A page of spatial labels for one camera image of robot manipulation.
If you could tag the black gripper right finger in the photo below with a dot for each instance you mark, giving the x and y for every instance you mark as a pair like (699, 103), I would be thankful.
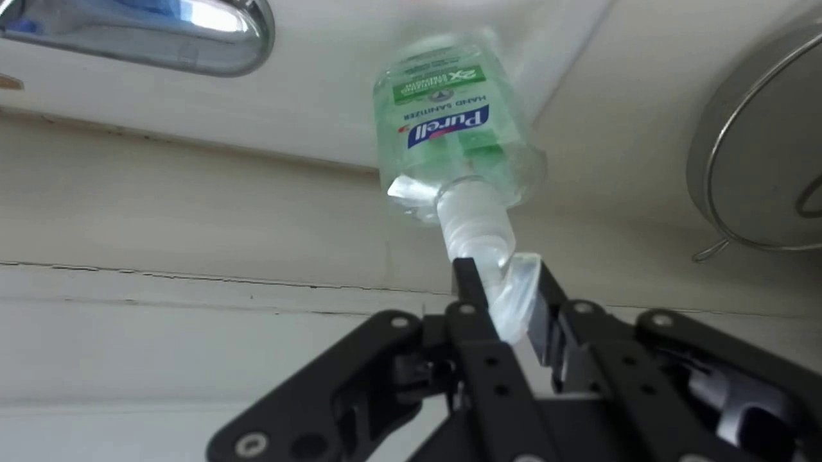
(624, 385)

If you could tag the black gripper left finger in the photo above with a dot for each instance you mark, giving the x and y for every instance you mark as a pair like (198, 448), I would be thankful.
(479, 385)

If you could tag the clear soap bottle white nozzle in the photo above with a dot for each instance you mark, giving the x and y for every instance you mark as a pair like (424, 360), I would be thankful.
(449, 128)

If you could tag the chrome sink faucet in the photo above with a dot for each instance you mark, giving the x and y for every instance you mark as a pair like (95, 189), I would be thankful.
(169, 29)

